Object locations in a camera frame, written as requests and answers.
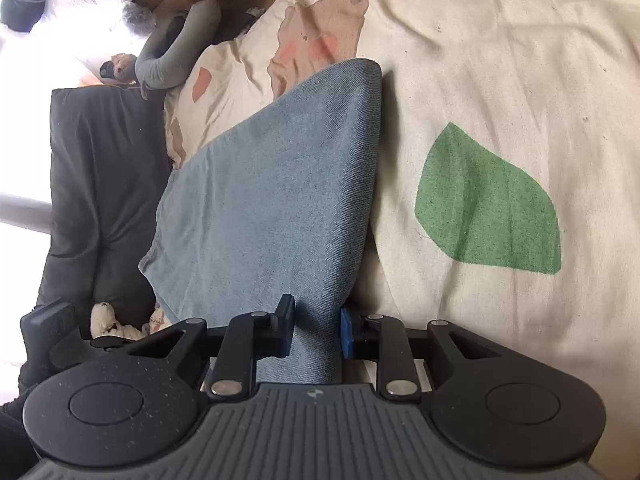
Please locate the brown teddy bear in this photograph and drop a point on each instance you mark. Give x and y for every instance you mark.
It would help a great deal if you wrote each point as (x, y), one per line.
(120, 66)

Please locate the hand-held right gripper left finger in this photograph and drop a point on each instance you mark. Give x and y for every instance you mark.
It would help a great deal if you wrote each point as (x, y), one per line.
(287, 327)

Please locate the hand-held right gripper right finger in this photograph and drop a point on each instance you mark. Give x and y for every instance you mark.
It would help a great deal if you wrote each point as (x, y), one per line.
(346, 332)

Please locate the cream bear print bedsheet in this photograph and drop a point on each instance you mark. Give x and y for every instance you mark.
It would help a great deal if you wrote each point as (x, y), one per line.
(500, 85)

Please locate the blue denim pants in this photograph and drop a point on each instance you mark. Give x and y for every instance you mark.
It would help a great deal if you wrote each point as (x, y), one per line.
(280, 185)

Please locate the grey neck pillow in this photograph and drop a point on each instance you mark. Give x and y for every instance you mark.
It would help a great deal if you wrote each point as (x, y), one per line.
(165, 55)

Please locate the white spotted plush toy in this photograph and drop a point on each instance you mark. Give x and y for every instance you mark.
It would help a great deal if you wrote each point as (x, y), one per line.
(107, 320)

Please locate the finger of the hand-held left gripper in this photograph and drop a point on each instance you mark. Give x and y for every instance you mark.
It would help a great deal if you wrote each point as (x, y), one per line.
(47, 316)

